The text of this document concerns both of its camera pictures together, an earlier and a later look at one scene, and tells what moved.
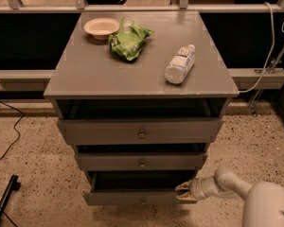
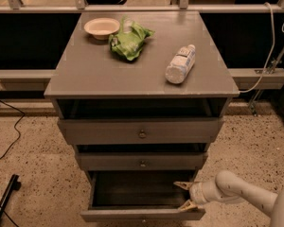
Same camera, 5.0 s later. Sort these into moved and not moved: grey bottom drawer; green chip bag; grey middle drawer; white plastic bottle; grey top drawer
Moved: grey bottom drawer
Not moved: white plastic bottle; grey top drawer; grey middle drawer; green chip bag
